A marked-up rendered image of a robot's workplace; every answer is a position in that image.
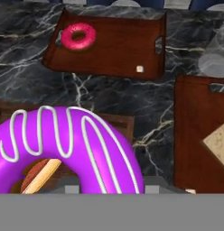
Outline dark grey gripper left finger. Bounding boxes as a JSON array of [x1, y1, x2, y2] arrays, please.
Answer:
[[44, 175, 82, 195]]

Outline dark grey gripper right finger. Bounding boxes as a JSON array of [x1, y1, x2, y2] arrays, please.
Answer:
[[143, 175, 186, 195]]

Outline purple donut with white icing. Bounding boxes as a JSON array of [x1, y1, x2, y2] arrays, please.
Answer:
[[0, 105, 145, 195]]

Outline brown and tan cake slice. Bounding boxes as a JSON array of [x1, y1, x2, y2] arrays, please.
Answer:
[[19, 158, 62, 195]]

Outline beige speckled bread slice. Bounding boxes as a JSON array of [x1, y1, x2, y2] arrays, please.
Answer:
[[201, 120, 224, 171]]

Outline clear glass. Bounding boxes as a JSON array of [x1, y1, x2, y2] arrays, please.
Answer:
[[197, 27, 224, 78]]

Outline pink sprinkled donut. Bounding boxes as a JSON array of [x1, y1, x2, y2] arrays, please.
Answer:
[[60, 22, 98, 51]]

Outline blue stool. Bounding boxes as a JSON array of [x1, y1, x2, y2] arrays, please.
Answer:
[[136, 0, 166, 9], [86, 0, 114, 7], [189, 0, 222, 12]]

